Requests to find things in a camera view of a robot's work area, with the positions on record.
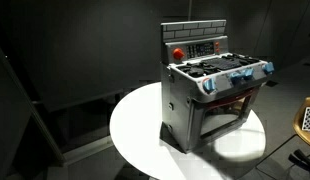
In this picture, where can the round white table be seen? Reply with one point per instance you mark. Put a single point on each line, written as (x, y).
(135, 131)

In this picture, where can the checkerboard calibration card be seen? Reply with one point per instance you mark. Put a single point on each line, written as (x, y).
(306, 120)

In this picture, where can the grey toy stove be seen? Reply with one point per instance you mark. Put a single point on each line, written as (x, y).
(184, 111)

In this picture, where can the blue knob far left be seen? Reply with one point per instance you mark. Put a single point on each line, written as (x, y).
(209, 85)

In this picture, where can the yellow wooden chair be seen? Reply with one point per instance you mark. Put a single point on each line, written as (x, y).
(298, 120)

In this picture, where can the blue knob middle right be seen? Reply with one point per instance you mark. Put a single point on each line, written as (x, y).
(248, 73)

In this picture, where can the large orange round knob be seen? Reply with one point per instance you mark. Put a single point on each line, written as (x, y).
(178, 53)

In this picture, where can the blue knob far right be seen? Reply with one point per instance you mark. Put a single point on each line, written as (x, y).
(268, 68)

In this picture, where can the blue knob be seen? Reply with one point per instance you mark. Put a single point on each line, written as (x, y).
(236, 78)
(268, 68)
(248, 73)
(209, 85)

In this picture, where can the blue knob middle left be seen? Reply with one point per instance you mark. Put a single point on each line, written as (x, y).
(236, 78)

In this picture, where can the orange oven door handle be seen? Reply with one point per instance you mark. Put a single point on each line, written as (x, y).
(230, 99)

